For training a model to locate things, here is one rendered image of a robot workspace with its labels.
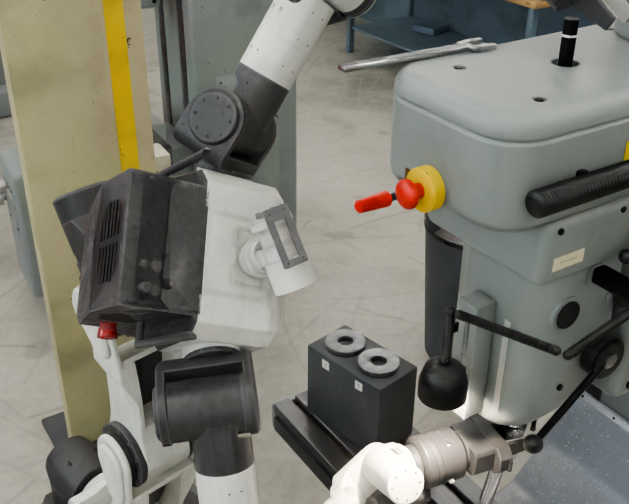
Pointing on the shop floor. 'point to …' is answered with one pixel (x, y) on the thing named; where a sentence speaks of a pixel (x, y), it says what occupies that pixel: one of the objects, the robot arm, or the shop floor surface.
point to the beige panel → (73, 156)
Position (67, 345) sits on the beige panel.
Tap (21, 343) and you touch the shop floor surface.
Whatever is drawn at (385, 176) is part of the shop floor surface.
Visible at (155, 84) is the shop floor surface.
